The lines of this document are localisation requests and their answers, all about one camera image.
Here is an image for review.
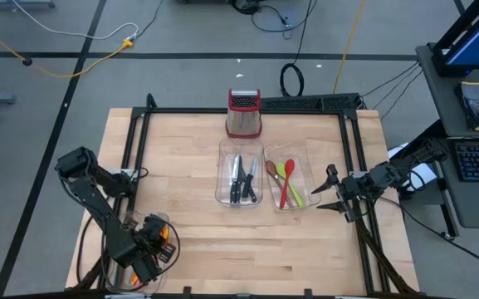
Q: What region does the white cable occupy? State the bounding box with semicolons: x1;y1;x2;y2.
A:
12;0;139;42

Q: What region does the black-bladed knife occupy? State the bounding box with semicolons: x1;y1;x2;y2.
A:
242;165;259;203

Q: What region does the white box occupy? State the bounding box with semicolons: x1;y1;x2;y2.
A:
387;142;438;193

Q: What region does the black floor cable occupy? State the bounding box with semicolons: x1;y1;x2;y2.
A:
379;194;479;273

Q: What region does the brown wooden spoon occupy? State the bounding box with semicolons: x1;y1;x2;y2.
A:
265;159;294;208

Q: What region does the orange silicone spatula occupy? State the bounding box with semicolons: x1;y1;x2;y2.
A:
129;226;171;287

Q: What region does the clear plastic bin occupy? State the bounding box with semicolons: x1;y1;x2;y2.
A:
214;139;265;208
262;143;322;212
106;209;180;294

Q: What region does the grey and black work glove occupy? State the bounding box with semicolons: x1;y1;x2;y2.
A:
454;81;479;133

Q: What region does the yellow cable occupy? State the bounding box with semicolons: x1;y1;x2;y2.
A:
0;16;135;80
332;0;368;95

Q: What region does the thin black cable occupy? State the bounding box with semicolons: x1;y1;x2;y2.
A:
378;68;425;121
361;61;422;99

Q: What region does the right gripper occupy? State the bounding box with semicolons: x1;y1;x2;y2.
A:
311;164;373;224

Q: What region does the red and steel box grater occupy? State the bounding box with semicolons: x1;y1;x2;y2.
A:
225;87;263;140

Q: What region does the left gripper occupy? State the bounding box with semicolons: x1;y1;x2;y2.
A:
129;213;178;283

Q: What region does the green silicone spoon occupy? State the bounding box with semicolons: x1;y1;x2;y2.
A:
275;161;305;208

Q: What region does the red silicone spoon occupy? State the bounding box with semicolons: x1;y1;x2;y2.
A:
279;159;296;210

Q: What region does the slim black-handled knife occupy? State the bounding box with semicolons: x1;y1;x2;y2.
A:
235;154;245;204

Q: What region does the knife with thick black handle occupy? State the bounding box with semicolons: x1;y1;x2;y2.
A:
241;156;259;199

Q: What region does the grey equipment cart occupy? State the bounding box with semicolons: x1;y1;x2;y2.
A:
414;41;479;242

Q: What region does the wide silver blade knife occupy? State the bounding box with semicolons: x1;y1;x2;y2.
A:
229;153;240;204

